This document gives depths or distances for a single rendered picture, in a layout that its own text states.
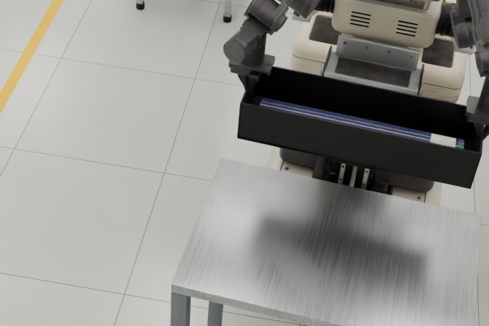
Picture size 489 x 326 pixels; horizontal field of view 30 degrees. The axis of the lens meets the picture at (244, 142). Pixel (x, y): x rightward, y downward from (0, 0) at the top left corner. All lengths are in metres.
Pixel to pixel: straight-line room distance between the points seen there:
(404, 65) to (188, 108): 1.53
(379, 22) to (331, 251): 0.62
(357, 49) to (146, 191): 1.29
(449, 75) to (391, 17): 0.49
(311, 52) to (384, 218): 0.71
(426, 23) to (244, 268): 0.79
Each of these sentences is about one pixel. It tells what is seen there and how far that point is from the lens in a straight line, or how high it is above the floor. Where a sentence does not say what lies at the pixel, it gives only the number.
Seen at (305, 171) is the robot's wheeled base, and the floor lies 0.28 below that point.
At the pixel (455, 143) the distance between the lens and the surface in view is 2.27.
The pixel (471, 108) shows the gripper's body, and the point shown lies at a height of 1.17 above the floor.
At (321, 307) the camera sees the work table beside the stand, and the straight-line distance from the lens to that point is 2.15.
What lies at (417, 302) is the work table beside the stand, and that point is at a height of 0.80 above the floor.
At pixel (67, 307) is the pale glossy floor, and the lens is 3.14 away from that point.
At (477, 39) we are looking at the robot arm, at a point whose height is 1.35.
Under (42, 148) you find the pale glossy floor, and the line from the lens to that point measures 3.67.
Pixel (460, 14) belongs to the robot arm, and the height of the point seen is 1.26.
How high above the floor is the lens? 2.49
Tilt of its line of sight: 43 degrees down
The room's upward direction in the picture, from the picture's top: 5 degrees clockwise
